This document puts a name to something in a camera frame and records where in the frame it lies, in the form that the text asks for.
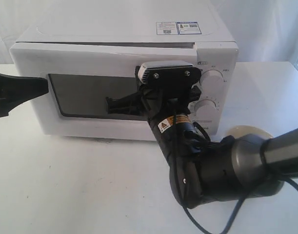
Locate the white microwave oven body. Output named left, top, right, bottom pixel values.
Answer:
left=15, top=0, right=238, bottom=136

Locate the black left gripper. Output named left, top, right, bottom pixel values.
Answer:
left=0, top=74, right=49, bottom=117

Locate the white control knob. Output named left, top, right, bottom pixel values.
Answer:
left=193, top=99, right=217, bottom=119
left=200, top=70, right=224, bottom=93

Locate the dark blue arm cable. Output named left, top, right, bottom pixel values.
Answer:
left=180, top=177, right=298, bottom=234

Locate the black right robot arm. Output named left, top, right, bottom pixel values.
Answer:
left=105, top=85, right=298, bottom=209

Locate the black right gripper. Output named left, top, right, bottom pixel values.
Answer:
left=105, top=85, right=201, bottom=118

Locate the blue white label sticker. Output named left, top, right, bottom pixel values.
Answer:
left=156, top=21, right=202, bottom=35

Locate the white microwave oven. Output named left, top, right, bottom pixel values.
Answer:
left=10, top=42, right=197, bottom=141

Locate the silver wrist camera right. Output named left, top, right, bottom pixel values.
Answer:
left=135, top=60, right=201, bottom=89

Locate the upper white control knob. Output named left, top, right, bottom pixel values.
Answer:
left=200, top=70, right=224, bottom=93

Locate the lower white control knob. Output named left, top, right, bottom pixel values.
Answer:
left=193, top=99, right=217, bottom=119

